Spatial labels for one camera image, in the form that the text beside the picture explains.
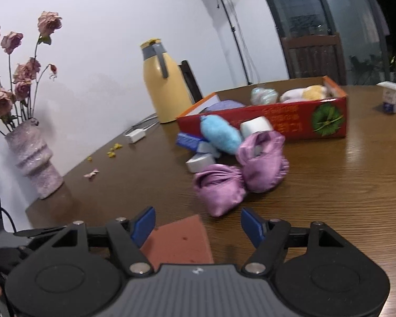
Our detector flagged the red cardboard box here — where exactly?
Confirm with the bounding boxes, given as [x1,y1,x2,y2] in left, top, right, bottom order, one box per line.
[176,76,349,140]

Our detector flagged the dried pink rose bouquet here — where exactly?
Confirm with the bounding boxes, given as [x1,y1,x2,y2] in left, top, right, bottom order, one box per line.
[0,11,63,136]

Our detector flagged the white power adapter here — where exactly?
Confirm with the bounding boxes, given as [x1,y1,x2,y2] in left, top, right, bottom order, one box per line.
[127,130,147,144]

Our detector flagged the white charger cable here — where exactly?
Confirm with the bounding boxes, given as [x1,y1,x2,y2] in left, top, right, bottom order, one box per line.
[124,113,159,136]

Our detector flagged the purple satin pouch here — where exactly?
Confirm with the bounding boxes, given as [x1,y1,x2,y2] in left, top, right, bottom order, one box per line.
[236,131,290,194]
[193,164,247,218]

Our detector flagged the yellow thermos jug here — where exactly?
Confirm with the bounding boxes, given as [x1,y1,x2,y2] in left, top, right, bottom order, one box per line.
[139,39,194,123]

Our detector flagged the yellow crumbs on table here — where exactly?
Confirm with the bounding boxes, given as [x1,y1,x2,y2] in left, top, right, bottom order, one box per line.
[87,143,123,162]

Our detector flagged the plastic bag bundle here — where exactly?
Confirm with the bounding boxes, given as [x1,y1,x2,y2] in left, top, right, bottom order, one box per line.
[250,87,279,105]

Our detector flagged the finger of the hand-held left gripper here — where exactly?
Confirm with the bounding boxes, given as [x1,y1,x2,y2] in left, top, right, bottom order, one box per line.
[14,225,68,239]

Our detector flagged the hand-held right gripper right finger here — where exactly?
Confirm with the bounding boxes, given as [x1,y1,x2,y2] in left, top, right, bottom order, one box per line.
[241,208,360,275]

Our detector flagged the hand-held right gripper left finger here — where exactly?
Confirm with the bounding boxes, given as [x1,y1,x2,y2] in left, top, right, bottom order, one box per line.
[33,206,156,277]

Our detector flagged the purple speckled ceramic vase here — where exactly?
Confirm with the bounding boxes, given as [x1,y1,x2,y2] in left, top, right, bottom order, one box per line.
[5,120,65,200]

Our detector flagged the pink sponge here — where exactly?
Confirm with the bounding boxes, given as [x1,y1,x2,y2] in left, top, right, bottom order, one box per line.
[140,215,215,265]

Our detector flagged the yellow plush toy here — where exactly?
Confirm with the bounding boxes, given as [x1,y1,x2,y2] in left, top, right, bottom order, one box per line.
[302,85,327,100]

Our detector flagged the small white yogurt cup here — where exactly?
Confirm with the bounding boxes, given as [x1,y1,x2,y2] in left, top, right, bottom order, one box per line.
[376,82,396,113]

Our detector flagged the black framed glass sliding door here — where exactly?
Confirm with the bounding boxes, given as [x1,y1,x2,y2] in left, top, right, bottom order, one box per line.
[256,0,396,86]

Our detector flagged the purple towel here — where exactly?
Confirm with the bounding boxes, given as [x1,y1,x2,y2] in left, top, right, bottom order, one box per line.
[201,100,247,113]

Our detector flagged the blue and white sponge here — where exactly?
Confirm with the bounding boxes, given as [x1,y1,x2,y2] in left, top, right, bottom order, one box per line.
[176,132,203,150]

